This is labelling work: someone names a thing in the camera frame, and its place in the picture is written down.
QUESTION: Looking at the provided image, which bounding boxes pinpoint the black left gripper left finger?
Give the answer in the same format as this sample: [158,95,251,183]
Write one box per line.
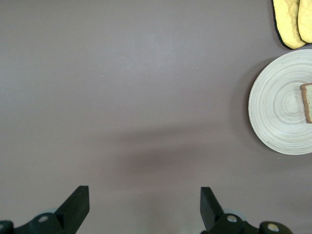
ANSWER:
[0,185,90,234]

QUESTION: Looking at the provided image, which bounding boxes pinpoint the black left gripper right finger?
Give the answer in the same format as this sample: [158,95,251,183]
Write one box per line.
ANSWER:
[200,186,293,234]

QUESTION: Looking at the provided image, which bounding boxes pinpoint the brown-crusted bread slice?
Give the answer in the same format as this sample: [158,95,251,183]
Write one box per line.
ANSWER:
[300,82,312,124]

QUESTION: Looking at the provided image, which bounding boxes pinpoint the yellow quilted oven mitt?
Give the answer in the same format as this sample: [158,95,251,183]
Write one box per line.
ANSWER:
[272,0,308,50]
[297,0,312,44]

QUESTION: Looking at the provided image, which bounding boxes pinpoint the round wooden plate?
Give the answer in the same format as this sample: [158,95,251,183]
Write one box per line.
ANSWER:
[248,49,312,156]

